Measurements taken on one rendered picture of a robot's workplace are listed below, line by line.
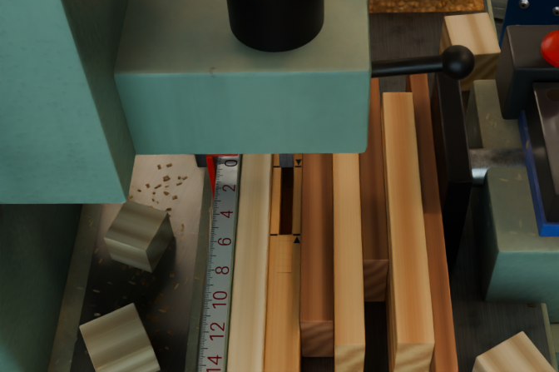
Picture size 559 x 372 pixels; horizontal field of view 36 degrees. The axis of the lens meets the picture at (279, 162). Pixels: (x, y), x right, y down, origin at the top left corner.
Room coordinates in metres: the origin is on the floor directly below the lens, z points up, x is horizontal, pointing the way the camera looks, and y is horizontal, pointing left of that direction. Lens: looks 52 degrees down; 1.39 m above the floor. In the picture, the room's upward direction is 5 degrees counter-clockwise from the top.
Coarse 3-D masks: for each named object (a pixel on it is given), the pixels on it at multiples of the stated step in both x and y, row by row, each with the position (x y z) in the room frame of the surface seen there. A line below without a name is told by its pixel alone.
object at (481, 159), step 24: (432, 96) 0.37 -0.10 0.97; (456, 96) 0.35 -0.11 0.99; (432, 120) 0.36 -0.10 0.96; (456, 120) 0.33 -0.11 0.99; (456, 144) 0.31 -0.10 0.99; (456, 168) 0.30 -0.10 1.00; (480, 168) 0.32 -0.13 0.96; (456, 192) 0.29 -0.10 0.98; (456, 216) 0.29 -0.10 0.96; (456, 240) 0.29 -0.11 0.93
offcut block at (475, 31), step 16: (448, 16) 0.48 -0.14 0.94; (464, 16) 0.48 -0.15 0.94; (480, 16) 0.48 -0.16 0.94; (448, 32) 0.47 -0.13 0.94; (464, 32) 0.46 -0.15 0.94; (480, 32) 0.46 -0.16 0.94; (480, 48) 0.45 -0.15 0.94; (496, 48) 0.45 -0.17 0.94; (480, 64) 0.44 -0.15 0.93; (496, 64) 0.44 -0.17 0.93; (464, 80) 0.44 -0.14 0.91
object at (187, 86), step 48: (144, 0) 0.38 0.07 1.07; (192, 0) 0.37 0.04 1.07; (336, 0) 0.36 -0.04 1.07; (144, 48) 0.34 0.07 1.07; (192, 48) 0.33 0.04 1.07; (240, 48) 0.33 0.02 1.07; (336, 48) 0.33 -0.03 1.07; (144, 96) 0.32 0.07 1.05; (192, 96) 0.32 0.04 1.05; (240, 96) 0.31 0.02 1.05; (288, 96) 0.31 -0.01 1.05; (336, 96) 0.31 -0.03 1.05; (144, 144) 0.32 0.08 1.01; (192, 144) 0.32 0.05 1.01; (240, 144) 0.31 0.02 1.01; (288, 144) 0.31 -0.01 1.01; (336, 144) 0.31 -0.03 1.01
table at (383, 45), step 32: (384, 32) 0.51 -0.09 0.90; (416, 32) 0.51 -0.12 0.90; (480, 288) 0.27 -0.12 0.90; (384, 320) 0.25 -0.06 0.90; (480, 320) 0.25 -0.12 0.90; (512, 320) 0.25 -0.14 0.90; (544, 320) 0.24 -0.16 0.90; (384, 352) 0.23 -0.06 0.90; (480, 352) 0.23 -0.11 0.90; (544, 352) 0.22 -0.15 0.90
